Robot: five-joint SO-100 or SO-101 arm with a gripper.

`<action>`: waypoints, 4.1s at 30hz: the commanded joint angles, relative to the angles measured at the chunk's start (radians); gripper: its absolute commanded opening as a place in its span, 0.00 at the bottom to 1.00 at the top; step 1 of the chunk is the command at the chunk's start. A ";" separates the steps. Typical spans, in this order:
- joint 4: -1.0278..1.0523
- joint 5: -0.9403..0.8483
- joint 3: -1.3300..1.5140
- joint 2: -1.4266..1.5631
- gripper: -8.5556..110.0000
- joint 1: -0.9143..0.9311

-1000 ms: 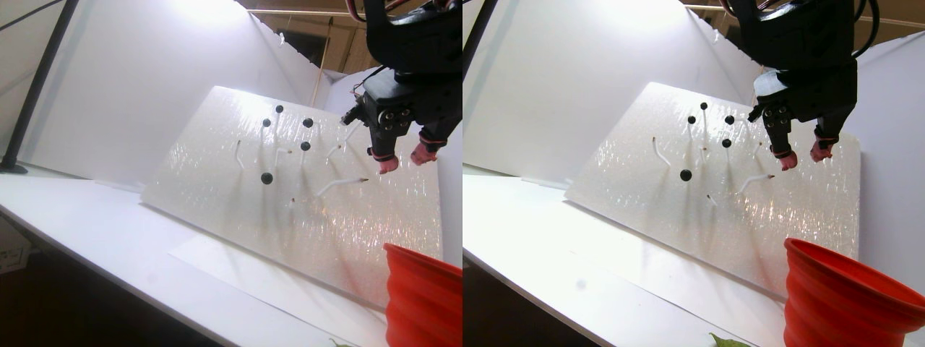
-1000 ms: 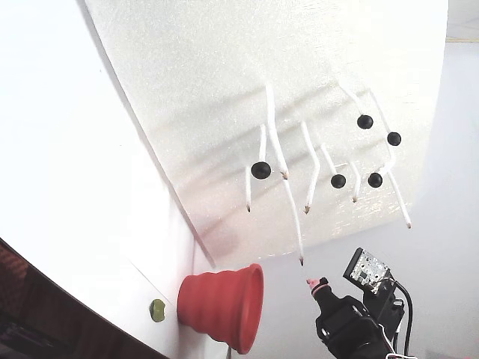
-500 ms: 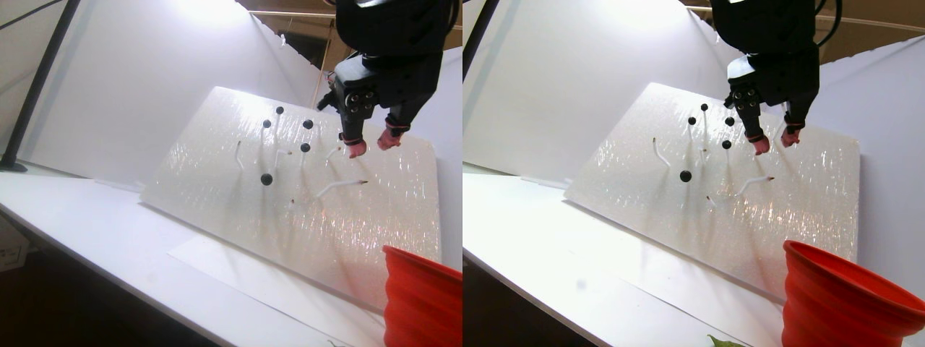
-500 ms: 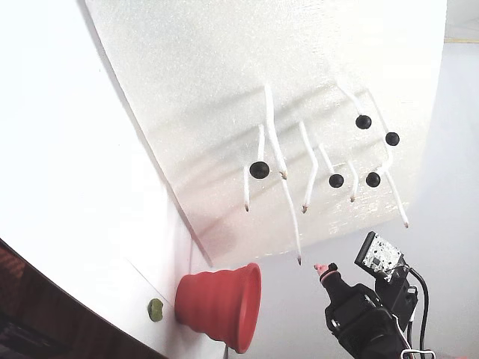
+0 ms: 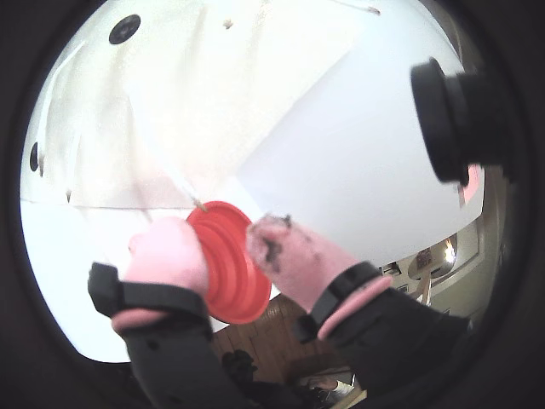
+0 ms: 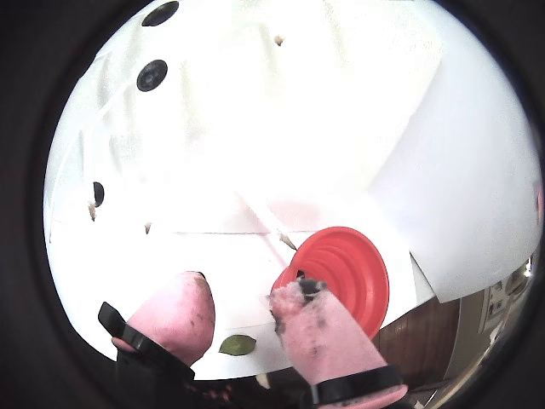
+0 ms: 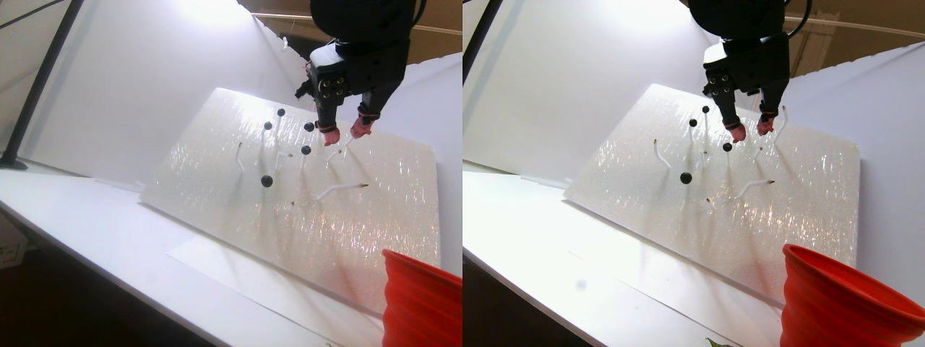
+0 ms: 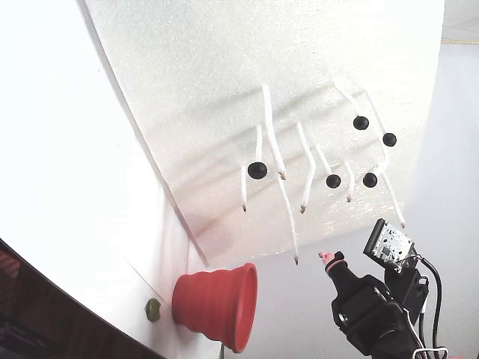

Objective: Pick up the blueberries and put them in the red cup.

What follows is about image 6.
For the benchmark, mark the red collapsible silicone cup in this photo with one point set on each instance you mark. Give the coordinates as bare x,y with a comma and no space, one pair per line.
353,272

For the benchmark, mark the black blueberry ball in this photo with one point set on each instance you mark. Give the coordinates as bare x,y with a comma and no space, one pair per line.
98,194
300,274
152,75
159,12

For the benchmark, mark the small green leaf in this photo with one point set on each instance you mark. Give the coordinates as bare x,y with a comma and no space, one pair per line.
237,344

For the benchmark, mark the pink-tipped black gripper finger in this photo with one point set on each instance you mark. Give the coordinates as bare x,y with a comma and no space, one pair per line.
174,319
332,341

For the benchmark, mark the white sparkly foam board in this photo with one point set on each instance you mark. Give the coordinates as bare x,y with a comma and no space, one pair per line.
255,106

